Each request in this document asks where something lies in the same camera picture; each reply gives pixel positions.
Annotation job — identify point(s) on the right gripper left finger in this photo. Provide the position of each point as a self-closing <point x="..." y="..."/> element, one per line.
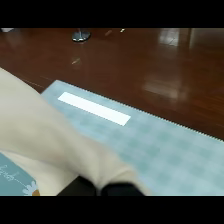
<point x="79" y="188"/>

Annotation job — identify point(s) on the cream garment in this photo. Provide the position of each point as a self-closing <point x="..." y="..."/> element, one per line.
<point x="40" y="133"/>

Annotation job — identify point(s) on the silver frame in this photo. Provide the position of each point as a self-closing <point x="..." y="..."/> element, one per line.
<point x="81" y="35"/>

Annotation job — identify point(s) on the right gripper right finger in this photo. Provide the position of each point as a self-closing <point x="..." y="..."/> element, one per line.
<point x="120" y="190"/>

